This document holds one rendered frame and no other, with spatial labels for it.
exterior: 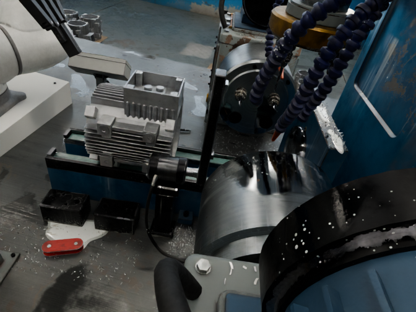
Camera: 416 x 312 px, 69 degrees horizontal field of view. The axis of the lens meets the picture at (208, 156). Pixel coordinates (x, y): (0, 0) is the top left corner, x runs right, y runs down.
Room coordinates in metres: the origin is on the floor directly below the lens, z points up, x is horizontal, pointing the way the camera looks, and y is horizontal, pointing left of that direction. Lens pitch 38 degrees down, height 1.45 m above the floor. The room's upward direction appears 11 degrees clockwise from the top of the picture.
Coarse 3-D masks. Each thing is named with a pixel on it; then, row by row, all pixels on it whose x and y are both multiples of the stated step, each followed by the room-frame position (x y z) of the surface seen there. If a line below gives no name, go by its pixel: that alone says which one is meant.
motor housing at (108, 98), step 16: (96, 96) 0.59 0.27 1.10; (112, 96) 0.60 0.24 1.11; (112, 112) 0.57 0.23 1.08; (96, 128) 0.54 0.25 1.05; (112, 128) 0.54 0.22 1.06; (128, 128) 0.54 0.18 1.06; (160, 128) 0.57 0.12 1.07; (176, 128) 0.70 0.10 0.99; (96, 144) 0.53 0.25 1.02; (112, 144) 0.54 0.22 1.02; (128, 144) 0.54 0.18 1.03; (144, 144) 0.54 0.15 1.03; (160, 144) 0.54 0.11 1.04; (176, 144) 0.67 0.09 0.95; (128, 160) 0.54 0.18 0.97; (144, 160) 0.54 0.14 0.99
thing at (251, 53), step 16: (240, 48) 0.98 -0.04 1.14; (256, 48) 0.95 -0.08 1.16; (224, 64) 0.94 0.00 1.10; (240, 64) 0.85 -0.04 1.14; (256, 64) 0.85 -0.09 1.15; (240, 80) 0.84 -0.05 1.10; (272, 80) 0.84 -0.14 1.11; (288, 80) 0.85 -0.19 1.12; (224, 96) 0.84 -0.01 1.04; (240, 96) 0.81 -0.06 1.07; (272, 96) 0.83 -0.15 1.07; (288, 96) 0.85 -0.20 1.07; (224, 112) 0.84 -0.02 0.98; (240, 112) 0.84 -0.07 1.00; (256, 112) 0.84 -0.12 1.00; (272, 112) 0.85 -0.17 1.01; (240, 128) 0.85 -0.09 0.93; (256, 128) 0.85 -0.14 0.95; (272, 128) 0.85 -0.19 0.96
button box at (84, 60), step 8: (72, 56) 0.84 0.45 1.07; (80, 56) 0.85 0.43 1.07; (88, 56) 0.85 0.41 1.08; (96, 56) 0.85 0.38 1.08; (104, 56) 0.86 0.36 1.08; (72, 64) 0.83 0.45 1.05; (80, 64) 0.83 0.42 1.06; (88, 64) 0.84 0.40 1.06; (96, 64) 0.84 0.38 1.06; (104, 64) 0.84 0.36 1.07; (112, 64) 0.85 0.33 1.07; (120, 64) 0.85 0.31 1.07; (128, 64) 0.88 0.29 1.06; (80, 72) 0.87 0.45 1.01; (88, 72) 0.86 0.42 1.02; (96, 72) 0.85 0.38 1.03; (104, 72) 0.83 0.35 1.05; (112, 72) 0.83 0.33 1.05; (120, 72) 0.84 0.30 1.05; (128, 72) 0.88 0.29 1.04
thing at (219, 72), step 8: (216, 72) 0.49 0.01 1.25; (224, 72) 0.50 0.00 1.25; (216, 80) 0.48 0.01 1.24; (224, 80) 0.48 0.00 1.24; (216, 88) 0.48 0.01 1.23; (224, 88) 0.49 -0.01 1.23; (216, 96) 0.48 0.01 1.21; (216, 104) 0.48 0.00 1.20; (216, 112) 0.48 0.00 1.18; (208, 120) 0.48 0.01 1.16; (216, 120) 0.48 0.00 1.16; (208, 128) 0.48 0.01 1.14; (216, 128) 0.49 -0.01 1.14; (208, 136) 0.48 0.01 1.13; (208, 144) 0.48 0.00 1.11; (208, 152) 0.48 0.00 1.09; (200, 160) 0.48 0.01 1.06; (208, 160) 0.48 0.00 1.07; (200, 168) 0.48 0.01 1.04; (208, 168) 0.49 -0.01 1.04; (200, 176) 0.48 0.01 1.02
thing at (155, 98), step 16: (128, 80) 0.61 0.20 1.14; (144, 80) 0.67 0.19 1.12; (160, 80) 0.67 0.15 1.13; (176, 80) 0.66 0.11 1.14; (128, 96) 0.58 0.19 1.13; (144, 96) 0.58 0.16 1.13; (160, 96) 0.58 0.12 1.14; (176, 96) 0.58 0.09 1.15; (128, 112) 0.57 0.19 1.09; (144, 112) 0.57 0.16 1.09; (160, 112) 0.58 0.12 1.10; (176, 112) 0.58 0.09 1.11
